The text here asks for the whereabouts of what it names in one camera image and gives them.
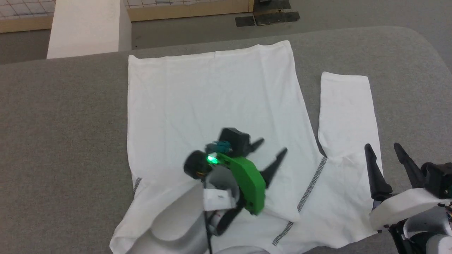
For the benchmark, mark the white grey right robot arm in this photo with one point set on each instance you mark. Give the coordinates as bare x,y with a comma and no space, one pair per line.
427,225

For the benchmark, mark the black left gripper round motor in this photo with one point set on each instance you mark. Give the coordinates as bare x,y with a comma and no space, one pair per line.
192,165

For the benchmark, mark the white box pedestal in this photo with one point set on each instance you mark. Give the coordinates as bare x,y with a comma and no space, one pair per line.
84,28

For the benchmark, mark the white garment with grey stitching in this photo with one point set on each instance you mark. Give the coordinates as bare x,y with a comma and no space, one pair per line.
212,98

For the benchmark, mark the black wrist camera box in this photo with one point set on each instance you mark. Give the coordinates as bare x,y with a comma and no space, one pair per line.
235,139
439,178

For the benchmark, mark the large black floor mat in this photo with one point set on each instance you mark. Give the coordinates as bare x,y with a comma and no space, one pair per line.
277,17

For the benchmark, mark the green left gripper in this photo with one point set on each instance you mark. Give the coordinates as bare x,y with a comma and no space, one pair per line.
250,183

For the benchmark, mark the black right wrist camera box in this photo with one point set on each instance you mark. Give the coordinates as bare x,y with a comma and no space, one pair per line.
439,178

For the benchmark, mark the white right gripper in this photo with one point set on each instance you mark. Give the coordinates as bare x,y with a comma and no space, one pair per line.
399,206

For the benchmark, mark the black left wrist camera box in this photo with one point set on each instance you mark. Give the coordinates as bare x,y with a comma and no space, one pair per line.
235,139

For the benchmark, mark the grey fabric sofa surface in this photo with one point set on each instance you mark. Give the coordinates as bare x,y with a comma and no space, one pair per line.
63,123

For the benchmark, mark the small black floor patch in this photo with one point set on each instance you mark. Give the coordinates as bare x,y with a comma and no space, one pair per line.
245,21

